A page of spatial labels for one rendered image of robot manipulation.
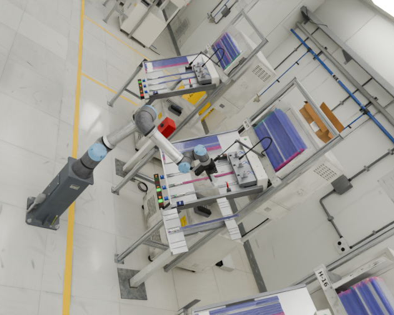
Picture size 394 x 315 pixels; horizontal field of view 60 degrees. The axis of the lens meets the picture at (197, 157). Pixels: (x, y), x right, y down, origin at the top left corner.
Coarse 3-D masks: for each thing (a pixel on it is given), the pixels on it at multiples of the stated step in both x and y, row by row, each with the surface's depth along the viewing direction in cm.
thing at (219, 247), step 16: (192, 176) 328; (208, 192) 330; (144, 208) 337; (192, 208) 292; (208, 208) 311; (160, 240) 300; (224, 240) 302; (176, 256) 305; (192, 256) 310; (208, 256) 317; (224, 256) 323
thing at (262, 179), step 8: (240, 144) 288; (248, 144) 283; (248, 152) 276; (248, 160) 272; (256, 160) 270; (256, 168) 264; (256, 176) 258; (264, 176) 258; (256, 184) 262; (264, 184) 261
